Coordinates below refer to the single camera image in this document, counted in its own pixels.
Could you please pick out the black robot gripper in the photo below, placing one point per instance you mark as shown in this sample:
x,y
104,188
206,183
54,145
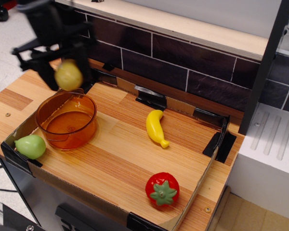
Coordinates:
x,y
58,35

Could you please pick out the yellow toy potato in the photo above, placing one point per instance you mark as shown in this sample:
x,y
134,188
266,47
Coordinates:
x,y
68,76

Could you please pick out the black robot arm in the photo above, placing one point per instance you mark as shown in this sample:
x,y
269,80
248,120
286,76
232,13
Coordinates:
x,y
47,4

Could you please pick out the transparent orange plastic pot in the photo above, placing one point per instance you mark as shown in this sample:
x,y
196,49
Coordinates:
x,y
67,119

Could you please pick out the cardboard fence with black tape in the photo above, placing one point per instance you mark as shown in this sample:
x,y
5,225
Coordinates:
x,y
103,182

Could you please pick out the black caster wheel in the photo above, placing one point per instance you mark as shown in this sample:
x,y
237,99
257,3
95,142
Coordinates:
x,y
4,15

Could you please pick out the green toy pear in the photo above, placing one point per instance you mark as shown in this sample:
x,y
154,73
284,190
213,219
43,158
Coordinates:
x,y
31,146

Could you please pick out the light wooden shelf board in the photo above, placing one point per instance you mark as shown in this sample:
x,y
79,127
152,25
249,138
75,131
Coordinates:
x,y
204,34

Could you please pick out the yellow toy banana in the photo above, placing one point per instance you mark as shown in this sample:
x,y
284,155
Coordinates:
x,y
154,128

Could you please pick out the red toy tomato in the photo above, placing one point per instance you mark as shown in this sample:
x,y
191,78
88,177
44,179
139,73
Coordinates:
x,y
162,189

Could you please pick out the dark tile backsplash panel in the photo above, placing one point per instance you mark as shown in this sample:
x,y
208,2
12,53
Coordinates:
x,y
208,73

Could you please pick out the white toy sink drainboard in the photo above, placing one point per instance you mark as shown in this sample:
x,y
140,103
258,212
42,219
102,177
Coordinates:
x,y
260,173

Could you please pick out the dark grey vertical post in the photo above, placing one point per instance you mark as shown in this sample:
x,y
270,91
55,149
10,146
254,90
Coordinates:
x,y
282,19

